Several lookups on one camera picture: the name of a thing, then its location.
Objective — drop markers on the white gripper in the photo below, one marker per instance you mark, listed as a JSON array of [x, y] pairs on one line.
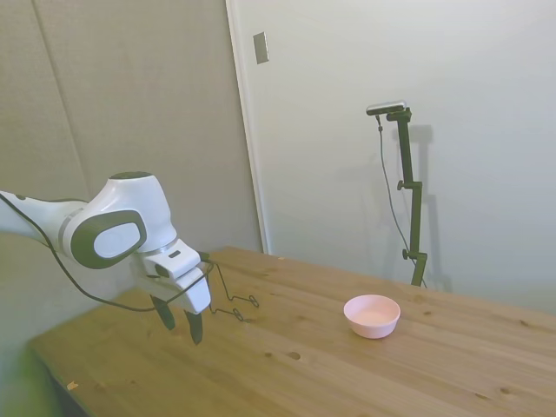
[[195, 295]]

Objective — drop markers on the pink plastic bowl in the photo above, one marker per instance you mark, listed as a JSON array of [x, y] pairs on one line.
[[371, 316]]

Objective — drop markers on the white door trim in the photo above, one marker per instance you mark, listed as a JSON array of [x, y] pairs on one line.
[[247, 130]]

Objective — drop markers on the black jointed camera stand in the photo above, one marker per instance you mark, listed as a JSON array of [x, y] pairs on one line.
[[410, 174]]

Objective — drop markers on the grey wall plate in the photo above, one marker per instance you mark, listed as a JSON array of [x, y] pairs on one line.
[[260, 48]]

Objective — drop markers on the silver camera on stand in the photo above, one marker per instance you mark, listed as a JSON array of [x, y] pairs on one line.
[[386, 107]]

